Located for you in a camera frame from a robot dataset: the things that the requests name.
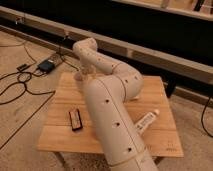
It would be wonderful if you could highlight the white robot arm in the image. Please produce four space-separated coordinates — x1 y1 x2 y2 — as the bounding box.
73 38 158 171

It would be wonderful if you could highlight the black power adapter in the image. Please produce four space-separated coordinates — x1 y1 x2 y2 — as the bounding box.
37 60 55 73

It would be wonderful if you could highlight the small black plug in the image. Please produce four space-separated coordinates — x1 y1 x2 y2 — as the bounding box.
17 64 28 72

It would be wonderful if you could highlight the white tube bottle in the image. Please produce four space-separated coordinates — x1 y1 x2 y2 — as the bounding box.
134 109 159 135

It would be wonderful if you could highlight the wooden table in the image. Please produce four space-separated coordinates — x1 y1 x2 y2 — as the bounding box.
37 72 184 157

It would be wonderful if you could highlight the black floor cable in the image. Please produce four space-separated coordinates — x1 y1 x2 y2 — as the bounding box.
0 39 56 106

